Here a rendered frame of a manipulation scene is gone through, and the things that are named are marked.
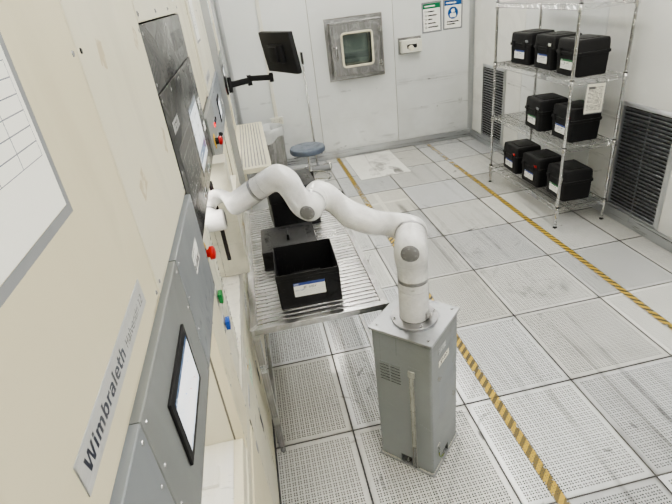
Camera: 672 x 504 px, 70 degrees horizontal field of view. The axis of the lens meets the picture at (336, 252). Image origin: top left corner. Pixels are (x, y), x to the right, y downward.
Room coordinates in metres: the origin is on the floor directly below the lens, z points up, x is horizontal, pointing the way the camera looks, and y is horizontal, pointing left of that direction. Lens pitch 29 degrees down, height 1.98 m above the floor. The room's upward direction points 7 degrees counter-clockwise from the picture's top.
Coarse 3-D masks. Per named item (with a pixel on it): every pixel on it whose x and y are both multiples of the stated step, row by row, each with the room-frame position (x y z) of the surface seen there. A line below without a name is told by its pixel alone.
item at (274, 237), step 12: (276, 228) 2.39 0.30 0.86; (288, 228) 2.37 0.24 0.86; (300, 228) 2.35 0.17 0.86; (312, 228) 2.33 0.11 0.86; (264, 240) 2.26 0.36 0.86; (276, 240) 2.24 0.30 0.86; (288, 240) 2.23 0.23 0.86; (300, 240) 2.21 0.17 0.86; (312, 240) 2.19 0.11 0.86; (264, 252) 2.13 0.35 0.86; (264, 264) 2.13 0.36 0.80
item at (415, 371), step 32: (384, 320) 1.59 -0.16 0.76; (448, 320) 1.54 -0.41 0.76; (384, 352) 1.53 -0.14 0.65; (416, 352) 1.44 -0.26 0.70; (448, 352) 1.54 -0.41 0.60; (384, 384) 1.54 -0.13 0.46; (416, 384) 1.45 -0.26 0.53; (448, 384) 1.54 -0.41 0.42; (384, 416) 1.55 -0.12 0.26; (416, 416) 1.45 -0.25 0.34; (448, 416) 1.54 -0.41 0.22; (384, 448) 1.56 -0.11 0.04; (416, 448) 1.45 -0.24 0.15; (448, 448) 1.53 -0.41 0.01
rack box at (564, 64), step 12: (588, 36) 3.74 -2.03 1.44; (600, 36) 3.70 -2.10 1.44; (564, 48) 3.80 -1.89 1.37; (588, 48) 3.63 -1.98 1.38; (600, 48) 3.64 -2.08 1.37; (564, 60) 3.79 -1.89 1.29; (588, 60) 3.64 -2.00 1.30; (600, 60) 3.65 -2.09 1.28; (564, 72) 3.78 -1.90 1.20; (576, 72) 3.64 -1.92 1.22; (588, 72) 3.64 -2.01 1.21; (600, 72) 3.65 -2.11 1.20
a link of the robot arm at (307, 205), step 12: (276, 168) 1.68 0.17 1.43; (288, 168) 1.69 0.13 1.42; (252, 180) 1.70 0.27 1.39; (264, 180) 1.67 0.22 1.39; (276, 180) 1.66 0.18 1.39; (288, 180) 1.65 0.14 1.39; (300, 180) 1.65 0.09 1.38; (252, 192) 1.68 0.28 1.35; (264, 192) 1.67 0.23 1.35; (288, 192) 1.63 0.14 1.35; (300, 192) 1.60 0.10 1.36; (312, 192) 1.62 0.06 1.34; (288, 204) 1.62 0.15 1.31; (300, 204) 1.57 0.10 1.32; (312, 204) 1.56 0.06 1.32; (324, 204) 1.62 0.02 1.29; (300, 216) 1.57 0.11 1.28; (312, 216) 1.56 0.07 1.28
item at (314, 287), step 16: (320, 240) 2.05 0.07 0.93; (288, 256) 2.03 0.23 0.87; (304, 256) 2.04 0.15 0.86; (320, 256) 2.05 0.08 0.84; (288, 272) 2.03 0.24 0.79; (304, 272) 1.77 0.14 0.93; (320, 272) 1.78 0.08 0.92; (336, 272) 1.78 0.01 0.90; (288, 288) 1.76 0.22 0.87; (304, 288) 1.77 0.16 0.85; (320, 288) 1.77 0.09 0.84; (336, 288) 1.78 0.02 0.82; (288, 304) 1.76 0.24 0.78; (304, 304) 1.77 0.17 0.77
